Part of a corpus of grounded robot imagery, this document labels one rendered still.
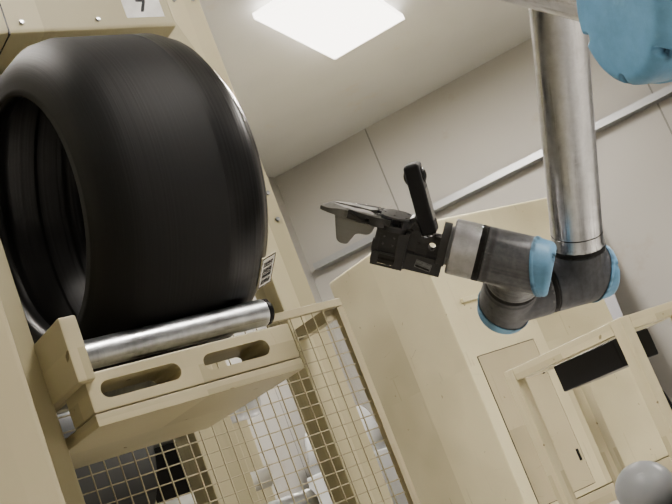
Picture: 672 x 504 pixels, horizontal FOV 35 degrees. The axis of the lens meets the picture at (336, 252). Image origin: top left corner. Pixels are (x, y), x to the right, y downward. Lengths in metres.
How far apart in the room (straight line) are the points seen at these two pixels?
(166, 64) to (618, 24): 0.89
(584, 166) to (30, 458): 1.19
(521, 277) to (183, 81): 0.61
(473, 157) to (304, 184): 1.66
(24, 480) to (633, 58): 0.65
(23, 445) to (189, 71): 1.10
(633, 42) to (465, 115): 8.57
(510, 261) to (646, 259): 7.44
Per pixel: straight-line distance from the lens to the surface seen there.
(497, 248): 1.67
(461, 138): 9.58
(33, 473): 0.73
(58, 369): 1.60
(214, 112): 1.71
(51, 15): 2.29
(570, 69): 1.69
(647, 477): 3.88
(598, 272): 1.82
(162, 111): 1.67
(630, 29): 1.04
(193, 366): 1.63
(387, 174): 9.78
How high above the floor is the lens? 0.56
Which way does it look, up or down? 13 degrees up
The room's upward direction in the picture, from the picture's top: 22 degrees counter-clockwise
